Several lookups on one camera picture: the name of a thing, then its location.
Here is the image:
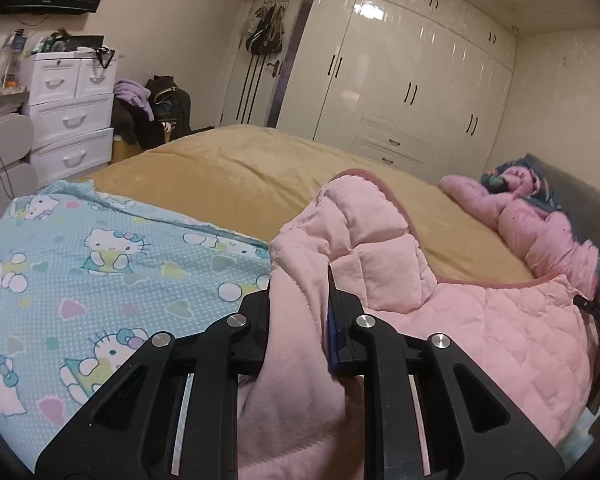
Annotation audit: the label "dark floral cloth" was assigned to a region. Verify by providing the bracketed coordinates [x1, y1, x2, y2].
[479, 154, 565, 212]

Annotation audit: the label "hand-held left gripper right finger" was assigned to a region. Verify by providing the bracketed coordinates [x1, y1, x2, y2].
[325, 261, 567, 480]

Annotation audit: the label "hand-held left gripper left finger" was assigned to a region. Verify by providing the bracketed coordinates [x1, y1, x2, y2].
[34, 280, 274, 480]

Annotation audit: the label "hanging dark bags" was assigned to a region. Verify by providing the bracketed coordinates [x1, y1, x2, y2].
[244, 2, 287, 57]

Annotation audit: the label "black hangers on cabinet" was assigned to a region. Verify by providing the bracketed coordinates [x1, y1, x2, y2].
[32, 30, 117, 70]

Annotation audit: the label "cardboard box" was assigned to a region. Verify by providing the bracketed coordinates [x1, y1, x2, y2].
[110, 137, 147, 166]

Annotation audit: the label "tan blanket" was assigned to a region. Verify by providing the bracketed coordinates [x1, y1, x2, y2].
[75, 124, 537, 287]

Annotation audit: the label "white room door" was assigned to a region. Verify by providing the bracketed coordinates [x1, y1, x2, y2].
[219, 0, 312, 132]

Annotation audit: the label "white plastic drawer cabinet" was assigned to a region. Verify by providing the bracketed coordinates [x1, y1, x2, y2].
[19, 49, 118, 190]

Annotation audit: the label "dark clothes pile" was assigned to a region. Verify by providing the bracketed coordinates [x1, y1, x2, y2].
[111, 105, 165, 151]

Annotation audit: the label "white wardrobe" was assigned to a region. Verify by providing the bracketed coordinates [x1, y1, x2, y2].
[277, 0, 520, 175]

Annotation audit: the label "blue cartoon print bed sheet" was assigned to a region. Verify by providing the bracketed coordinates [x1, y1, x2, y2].
[0, 180, 274, 476]

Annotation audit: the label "pink quilted coat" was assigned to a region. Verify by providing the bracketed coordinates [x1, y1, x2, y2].
[237, 167, 600, 480]

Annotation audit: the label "grey headboard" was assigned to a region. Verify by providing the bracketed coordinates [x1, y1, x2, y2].
[522, 152, 600, 313]

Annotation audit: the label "pink padded jacket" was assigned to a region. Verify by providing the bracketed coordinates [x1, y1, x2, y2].
[438, 164, 600, 302]

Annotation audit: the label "purple garment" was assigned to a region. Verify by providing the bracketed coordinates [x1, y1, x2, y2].
[111, 79, 152, 122]

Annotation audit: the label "black backpack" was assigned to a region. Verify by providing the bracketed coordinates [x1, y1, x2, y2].
[145, 75, 193, 137]

